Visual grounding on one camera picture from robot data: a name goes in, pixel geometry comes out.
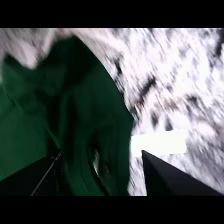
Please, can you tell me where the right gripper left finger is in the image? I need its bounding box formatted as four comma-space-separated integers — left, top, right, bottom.
0, 150, 65, 197

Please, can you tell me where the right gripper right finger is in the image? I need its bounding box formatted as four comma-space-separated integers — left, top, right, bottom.
141, 149, 224, 197

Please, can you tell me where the dark green garment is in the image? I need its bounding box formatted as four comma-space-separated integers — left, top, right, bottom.
0, 35, 135, 197

